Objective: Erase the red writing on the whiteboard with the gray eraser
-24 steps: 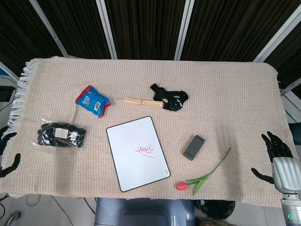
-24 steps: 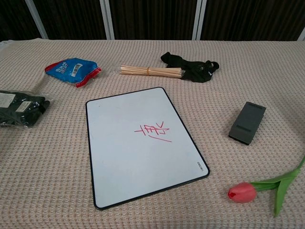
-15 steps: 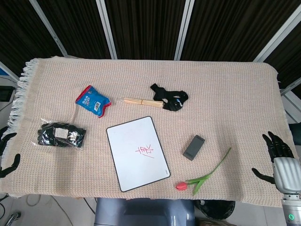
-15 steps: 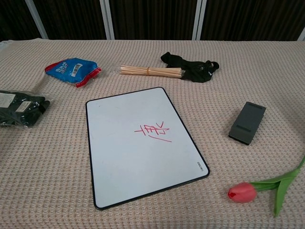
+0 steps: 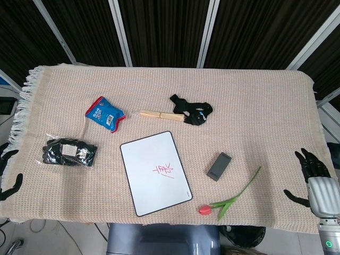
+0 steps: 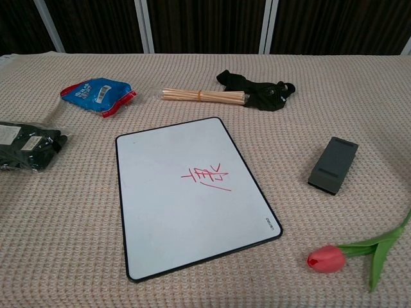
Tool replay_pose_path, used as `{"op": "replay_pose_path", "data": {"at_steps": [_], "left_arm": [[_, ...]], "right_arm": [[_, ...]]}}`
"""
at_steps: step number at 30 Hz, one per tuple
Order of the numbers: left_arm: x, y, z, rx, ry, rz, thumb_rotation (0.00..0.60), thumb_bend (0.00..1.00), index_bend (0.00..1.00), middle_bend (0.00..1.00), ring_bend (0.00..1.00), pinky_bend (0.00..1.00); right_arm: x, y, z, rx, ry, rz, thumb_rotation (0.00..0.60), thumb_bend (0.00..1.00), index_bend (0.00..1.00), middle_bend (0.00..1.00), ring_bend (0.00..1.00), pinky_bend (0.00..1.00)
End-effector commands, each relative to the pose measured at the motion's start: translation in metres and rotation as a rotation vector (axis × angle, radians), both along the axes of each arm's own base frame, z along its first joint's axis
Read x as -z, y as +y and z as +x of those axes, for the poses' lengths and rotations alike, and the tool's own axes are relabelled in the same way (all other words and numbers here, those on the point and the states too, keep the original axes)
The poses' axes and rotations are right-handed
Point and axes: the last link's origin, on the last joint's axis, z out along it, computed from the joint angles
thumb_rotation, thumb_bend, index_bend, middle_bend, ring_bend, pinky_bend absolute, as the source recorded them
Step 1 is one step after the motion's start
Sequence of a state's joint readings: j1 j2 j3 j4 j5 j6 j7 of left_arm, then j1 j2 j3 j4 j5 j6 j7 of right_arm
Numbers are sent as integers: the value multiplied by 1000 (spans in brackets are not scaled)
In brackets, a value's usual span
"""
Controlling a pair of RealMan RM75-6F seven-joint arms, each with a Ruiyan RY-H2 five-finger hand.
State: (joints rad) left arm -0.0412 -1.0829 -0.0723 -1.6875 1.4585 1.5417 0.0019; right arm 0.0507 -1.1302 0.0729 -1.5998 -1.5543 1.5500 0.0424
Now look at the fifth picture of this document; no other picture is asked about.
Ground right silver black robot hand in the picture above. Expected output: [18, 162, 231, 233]
[283, 148, 340, 219]

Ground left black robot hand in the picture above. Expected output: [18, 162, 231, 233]
[0, 142, 24, 202]

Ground gray rectangular eraser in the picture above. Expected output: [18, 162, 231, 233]
[206, 152, 233, 182]

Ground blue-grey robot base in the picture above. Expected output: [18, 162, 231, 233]
[106, 223, 221, 255]

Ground small black-framed whiteboard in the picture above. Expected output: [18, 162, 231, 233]
[120, 131, 194, 217]

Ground black gloves in plastic bag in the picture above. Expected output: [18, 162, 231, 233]
[41, 137, 98, 169]

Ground black waste bin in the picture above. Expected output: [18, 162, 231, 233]
[220, 225, 266, 250]

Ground beige woven fringed tablecloth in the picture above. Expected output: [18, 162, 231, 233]
[7, 63, 333, 236]

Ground blue red snack bag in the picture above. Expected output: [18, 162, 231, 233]
[84, 95, 127, 134]

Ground red tulip with green stem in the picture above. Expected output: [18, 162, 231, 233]
[198, 166, 262, 222]

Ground bundle of wooden sticks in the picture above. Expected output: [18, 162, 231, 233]
[139, 109, 186, 123]

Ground aluminium frame post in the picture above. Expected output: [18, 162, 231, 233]
[286, 12, 340, 70]
[108, 0, 133, 67]
[196, 0, 221, 68]
[33, 0, 78, 64]

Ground black fabric strap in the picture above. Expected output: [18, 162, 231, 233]
[169, 93, 214, 126]

